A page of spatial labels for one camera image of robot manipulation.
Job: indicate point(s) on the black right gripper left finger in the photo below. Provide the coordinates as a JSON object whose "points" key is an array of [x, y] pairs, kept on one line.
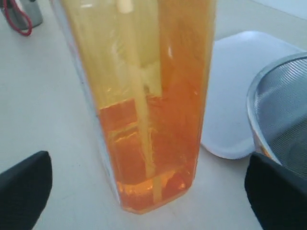
{"points": [[24, 191]]}

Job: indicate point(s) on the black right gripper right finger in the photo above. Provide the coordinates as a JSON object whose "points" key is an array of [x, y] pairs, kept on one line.
{"points": [[277, 196]]}

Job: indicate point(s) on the orange dish soap pump bottle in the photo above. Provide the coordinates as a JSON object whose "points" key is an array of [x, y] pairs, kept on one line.
{"points": [[144, 66]]}

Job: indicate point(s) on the steel mesh strainer bowl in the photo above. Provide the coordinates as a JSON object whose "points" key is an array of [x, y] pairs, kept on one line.
{"points": [[277, 102]]}

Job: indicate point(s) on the white rectangular plastic tray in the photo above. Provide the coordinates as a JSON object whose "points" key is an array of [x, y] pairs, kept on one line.
{"points": [[236, 60]]}

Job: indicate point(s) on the grey metal stand base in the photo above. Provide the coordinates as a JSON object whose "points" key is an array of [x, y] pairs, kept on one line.
{"points": [[30, 8]]}

